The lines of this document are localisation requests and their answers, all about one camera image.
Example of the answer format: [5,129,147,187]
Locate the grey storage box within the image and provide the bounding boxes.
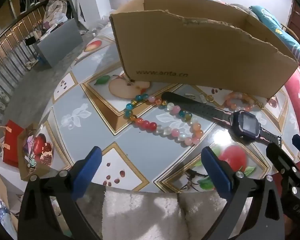
[37,18,83,68]

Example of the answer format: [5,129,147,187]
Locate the white fluffy garment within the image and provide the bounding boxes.
[77,189,250,240]

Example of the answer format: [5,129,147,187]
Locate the pink bead bracelet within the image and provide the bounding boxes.
[224,92,265,112]

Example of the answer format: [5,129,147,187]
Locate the metal stair railing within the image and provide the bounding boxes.
[0,0,49,128]

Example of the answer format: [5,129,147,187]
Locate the pile of clothes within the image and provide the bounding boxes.
[44,0,68,28]

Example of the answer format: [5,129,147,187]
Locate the teal pillow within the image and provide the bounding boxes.
[249,5,300,60]

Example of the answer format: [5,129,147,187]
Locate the brown paper bag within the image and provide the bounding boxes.
[17,124,54,182]

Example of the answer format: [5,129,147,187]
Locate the wooden chair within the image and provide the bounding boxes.
[281,24,300,40]

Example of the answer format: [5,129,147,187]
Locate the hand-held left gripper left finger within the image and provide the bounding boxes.
[17,147,108,240]

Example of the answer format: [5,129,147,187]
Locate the red gift bag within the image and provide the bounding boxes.
[2,120,25,168]

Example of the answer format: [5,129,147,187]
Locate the brown cardboard box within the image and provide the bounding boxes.
[109,0,300,98]

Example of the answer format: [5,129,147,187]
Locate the black smart watch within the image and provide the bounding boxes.
[161,92,282,145]

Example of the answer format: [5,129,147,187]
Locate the multicolour bead bracelet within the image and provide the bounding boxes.
[124,94,204,145]

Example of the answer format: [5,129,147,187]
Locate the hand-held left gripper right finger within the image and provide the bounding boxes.
[201,146,285,240]

